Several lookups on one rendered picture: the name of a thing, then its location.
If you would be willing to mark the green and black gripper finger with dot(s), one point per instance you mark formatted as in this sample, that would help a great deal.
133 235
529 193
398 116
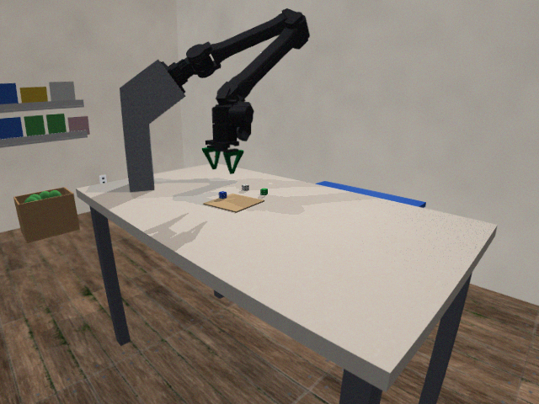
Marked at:
206 151
227 156

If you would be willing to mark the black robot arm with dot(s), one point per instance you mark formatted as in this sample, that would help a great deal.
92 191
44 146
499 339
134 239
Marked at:
230 110

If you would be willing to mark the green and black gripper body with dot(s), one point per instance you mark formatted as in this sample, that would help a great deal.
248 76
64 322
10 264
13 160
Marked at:
219 141

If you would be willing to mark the tan flat mat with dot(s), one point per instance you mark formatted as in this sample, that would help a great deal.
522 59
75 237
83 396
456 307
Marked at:
234 202

